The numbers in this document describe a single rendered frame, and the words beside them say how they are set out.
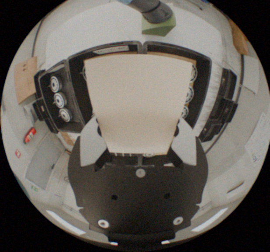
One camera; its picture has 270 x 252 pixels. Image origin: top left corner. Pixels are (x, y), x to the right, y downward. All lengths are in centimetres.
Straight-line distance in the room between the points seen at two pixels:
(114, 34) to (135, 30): 12
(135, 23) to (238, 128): 332
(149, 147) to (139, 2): 44
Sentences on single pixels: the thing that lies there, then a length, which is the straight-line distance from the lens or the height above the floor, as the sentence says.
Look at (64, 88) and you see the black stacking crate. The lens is 58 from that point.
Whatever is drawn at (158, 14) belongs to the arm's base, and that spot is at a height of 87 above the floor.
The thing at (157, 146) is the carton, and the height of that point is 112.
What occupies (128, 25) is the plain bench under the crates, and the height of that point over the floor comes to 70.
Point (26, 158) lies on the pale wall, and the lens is 314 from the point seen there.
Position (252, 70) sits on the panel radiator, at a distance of 322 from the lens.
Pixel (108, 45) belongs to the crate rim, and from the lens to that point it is 30.
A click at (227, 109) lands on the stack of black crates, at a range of 168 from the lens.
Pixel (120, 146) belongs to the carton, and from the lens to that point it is 15.
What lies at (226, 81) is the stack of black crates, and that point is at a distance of 129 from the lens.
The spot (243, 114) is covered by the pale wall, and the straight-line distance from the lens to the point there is 320.
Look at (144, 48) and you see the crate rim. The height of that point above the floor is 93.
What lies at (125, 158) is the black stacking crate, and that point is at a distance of 77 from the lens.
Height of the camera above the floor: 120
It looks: 58 degrees down
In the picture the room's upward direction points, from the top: 180 degrees counter-clockwise
